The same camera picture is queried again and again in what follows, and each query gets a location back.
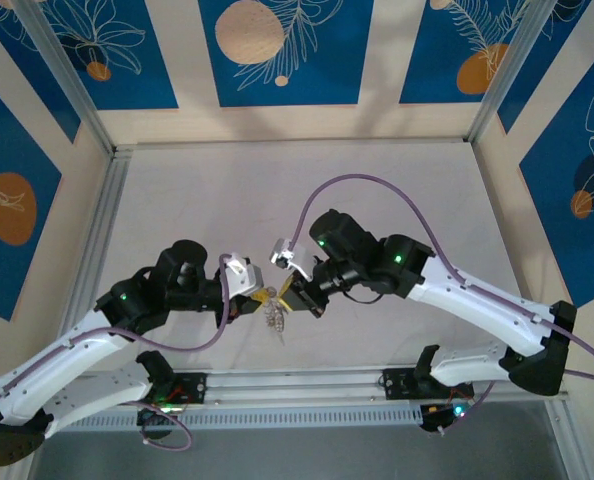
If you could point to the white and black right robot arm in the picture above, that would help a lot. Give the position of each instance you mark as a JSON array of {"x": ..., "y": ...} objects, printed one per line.
[{"x": 477, "y": 305}]

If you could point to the aluminium frame post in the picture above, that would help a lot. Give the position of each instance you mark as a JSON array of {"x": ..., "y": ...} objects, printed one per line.
[
  {"x": 507, "y": 75},
  {"x": 72, "y": 90}
]

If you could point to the right base electronics board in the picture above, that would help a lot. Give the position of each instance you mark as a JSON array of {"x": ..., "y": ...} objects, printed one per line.
[{"x": 447, "y": 412}]

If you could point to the left base electronics board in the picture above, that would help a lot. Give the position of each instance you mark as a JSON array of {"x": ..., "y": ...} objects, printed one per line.
[{"x": 159, "y": 412}]

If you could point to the aluminium back rail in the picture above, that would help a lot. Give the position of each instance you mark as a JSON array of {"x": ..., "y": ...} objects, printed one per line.
[{"x": 277, "y": 145}]

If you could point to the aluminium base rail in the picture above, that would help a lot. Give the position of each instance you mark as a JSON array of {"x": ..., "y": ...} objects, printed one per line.
[{"x": 287, "y": 387}]

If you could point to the base electronics board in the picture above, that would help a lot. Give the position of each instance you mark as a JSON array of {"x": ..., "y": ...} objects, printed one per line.
[
  {"x": 159, "y": 412},
  {"x": 447, "y": 412}
]

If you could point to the aluminium corner rail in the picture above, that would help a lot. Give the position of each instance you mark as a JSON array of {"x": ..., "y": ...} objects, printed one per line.
[{"x": 572, "y": 445}]

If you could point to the aluminium side rail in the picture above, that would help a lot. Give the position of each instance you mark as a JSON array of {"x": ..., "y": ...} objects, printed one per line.
[{"x": 108, "y": 200}]

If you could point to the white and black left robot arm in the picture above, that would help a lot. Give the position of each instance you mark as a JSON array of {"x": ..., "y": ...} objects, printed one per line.
[{"x": 67, "y": 357}]

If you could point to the metal keyring holder with rings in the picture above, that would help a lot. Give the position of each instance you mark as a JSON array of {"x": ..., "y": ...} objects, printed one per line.
[{"x": 275, "y": 320}]

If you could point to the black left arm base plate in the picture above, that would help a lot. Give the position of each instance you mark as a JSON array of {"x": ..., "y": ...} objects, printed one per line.
[{"x": 192, "y": 387}]

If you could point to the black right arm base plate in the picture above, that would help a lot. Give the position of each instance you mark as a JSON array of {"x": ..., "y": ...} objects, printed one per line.
[{"x": 399, "y": 385}]

